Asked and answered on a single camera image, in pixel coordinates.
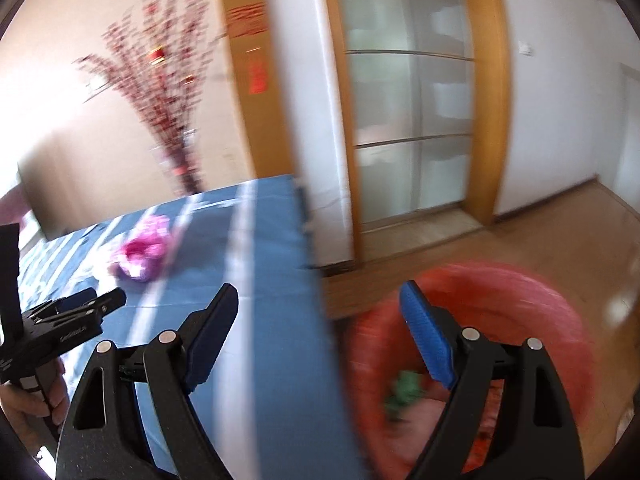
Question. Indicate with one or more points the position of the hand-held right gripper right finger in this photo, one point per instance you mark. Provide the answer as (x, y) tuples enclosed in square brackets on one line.
[(429, 341)]

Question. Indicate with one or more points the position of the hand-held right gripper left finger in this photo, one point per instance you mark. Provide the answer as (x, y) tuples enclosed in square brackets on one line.
[(206, 355)]

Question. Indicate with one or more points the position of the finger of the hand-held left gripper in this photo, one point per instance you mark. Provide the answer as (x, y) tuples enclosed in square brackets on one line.
[(75, 301), (107, 302)]

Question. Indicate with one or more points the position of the red lined wastebasket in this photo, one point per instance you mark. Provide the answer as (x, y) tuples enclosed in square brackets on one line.
[(500, 305)]

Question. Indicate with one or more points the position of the person's left hand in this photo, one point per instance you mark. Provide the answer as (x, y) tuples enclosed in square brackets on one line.
[(30, 400)]

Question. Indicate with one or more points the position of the green crumpled wrapper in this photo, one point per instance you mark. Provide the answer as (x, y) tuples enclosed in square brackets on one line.
[(405, 390)]

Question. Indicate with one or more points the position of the pink crumpled wrapper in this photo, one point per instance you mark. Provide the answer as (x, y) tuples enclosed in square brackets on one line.
[(141, 252)]

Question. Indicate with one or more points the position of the blue striped tablecloth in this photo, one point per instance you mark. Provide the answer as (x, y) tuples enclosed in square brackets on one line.
[(270, 240)]

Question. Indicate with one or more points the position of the glass vase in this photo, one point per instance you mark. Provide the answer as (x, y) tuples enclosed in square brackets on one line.
[(182, 170)]

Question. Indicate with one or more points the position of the wooden framed glass door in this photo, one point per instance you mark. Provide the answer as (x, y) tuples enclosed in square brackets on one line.
[(405, 110)]

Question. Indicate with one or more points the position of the red berry branches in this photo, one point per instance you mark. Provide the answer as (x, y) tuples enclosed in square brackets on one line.
[(150, 60)]

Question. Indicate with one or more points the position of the small red lantern ornament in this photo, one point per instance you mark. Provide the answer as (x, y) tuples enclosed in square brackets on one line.
[(158, 55)]

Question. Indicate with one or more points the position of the red hanging tassel decoration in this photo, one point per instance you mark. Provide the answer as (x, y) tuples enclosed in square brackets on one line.
[(249, 25)]

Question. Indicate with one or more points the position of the white door frame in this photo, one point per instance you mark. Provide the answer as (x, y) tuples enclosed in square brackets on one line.
[(630, 130)]

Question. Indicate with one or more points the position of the small white wall switch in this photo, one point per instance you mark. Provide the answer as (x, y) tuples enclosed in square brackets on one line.
[(525, 49)]

